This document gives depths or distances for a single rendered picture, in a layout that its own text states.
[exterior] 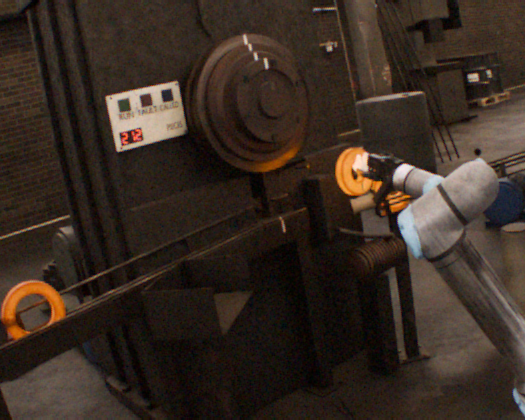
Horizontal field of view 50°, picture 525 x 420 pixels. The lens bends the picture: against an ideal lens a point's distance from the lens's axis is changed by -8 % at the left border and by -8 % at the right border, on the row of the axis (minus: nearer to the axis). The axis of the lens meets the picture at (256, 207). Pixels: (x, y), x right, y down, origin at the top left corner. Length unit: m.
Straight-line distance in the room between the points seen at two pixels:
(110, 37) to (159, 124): 0.33
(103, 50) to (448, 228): 1.19
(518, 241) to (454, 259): 0.84
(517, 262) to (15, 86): 6.82
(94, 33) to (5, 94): 6.06
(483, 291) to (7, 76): 7.17
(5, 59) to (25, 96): 0.56
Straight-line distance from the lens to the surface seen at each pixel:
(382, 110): 4.67
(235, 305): 1.69
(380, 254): 2.23
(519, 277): 2.27
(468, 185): 1.37
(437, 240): 1.37
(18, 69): 8.07
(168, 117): 2.02
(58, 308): 1.78
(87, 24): 1.97
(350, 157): 2.04
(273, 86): 1.98
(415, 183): 1.86
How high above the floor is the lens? 1.18
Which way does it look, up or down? 11 degrees down
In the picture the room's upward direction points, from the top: 11 degrees counter-clockwise
